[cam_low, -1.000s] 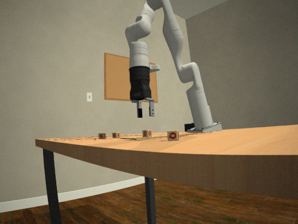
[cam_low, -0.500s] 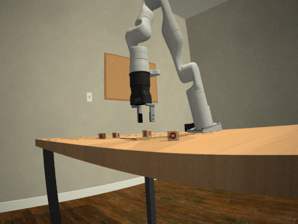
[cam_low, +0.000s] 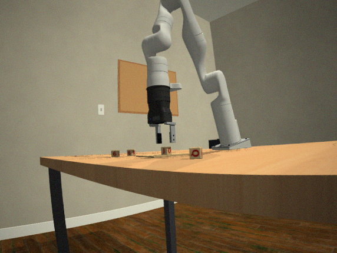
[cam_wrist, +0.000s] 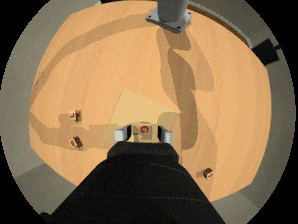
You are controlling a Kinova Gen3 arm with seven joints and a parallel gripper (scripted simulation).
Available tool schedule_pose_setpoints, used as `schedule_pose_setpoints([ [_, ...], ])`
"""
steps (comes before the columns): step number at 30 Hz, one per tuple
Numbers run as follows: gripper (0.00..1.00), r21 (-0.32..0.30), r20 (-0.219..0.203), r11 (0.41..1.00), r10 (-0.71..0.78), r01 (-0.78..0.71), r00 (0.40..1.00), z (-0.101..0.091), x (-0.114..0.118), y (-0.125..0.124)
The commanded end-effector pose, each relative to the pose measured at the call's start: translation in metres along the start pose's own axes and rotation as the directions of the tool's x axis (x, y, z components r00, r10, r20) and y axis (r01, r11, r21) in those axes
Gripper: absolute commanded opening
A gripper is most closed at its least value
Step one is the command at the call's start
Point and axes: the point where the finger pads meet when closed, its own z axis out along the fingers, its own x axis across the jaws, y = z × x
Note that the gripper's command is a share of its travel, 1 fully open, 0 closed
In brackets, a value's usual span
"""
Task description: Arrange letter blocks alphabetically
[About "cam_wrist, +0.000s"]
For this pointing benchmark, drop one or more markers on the tan square mat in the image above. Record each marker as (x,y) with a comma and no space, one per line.
(133,108)

